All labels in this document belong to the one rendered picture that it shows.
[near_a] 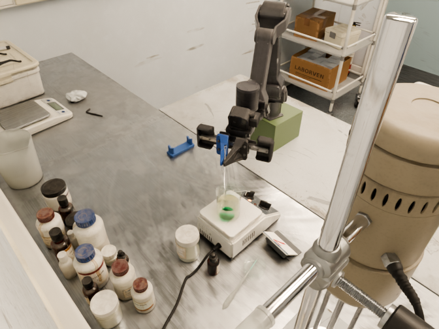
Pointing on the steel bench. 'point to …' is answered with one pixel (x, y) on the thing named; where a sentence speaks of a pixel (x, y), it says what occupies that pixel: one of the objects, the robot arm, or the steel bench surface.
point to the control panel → (258, 205)
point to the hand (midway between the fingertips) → (227, 155)
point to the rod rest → (180, 148)
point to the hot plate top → (232, 230)
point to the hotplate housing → (205, 228)
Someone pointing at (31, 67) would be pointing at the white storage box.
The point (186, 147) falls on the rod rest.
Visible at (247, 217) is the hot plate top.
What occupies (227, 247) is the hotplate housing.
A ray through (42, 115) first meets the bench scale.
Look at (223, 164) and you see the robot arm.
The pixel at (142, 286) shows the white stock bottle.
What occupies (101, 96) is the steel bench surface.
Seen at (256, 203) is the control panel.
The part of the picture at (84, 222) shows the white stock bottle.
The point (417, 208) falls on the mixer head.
